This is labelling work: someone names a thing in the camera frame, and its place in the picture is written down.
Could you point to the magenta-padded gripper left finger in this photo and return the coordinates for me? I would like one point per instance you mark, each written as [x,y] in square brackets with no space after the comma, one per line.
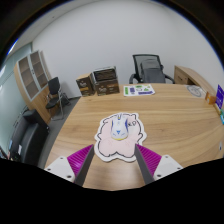
[77,161]

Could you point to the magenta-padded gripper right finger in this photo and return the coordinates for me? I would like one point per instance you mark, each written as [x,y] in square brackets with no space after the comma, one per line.
[152,161]

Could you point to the pink cartoon-shaped mouse pad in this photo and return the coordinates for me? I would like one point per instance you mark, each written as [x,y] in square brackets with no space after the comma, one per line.
[113,150]

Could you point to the white and green printed mouse pad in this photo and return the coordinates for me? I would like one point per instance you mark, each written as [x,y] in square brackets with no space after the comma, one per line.
[138,90]

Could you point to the black visitor chair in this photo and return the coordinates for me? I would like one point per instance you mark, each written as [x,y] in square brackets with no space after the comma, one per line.
[55,95]

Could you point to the small brown cardboard box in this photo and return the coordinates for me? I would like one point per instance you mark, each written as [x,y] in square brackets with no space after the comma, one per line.
[84,85]

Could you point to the large brown cardboard box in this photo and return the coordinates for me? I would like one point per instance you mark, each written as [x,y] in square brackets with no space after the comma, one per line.
[106,81]

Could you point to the orange-brown cardboard box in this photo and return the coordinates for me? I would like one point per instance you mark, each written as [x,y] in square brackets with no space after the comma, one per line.
[210,98]

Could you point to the wooden shelf unit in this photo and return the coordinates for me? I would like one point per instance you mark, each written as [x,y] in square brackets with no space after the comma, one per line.
[31,83]

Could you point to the black mesh office chair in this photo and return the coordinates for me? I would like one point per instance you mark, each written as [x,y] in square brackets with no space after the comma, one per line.
[150,70]

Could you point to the purple retail package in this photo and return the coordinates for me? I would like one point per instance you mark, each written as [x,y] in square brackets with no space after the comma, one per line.
[220,96]

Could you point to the wooden side desk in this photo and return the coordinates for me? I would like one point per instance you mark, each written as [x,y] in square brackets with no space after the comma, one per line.
[190,75]

